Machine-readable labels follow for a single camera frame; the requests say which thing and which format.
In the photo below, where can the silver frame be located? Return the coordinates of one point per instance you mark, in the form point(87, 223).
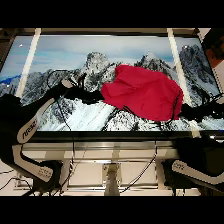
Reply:
point(113, 150)

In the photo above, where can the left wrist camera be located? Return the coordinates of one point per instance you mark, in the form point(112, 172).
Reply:
point(81, 80)

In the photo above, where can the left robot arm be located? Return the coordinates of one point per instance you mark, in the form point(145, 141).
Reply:
point(20, 116)

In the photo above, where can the red garment with black stripes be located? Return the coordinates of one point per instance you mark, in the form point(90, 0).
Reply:
point(143, 93)

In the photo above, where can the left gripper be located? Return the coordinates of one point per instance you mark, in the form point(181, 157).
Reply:
point(85, 96)

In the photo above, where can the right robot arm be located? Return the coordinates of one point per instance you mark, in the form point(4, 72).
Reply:
point(200, 166)

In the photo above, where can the heap of clothes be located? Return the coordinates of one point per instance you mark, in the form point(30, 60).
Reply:
point(215, 43)

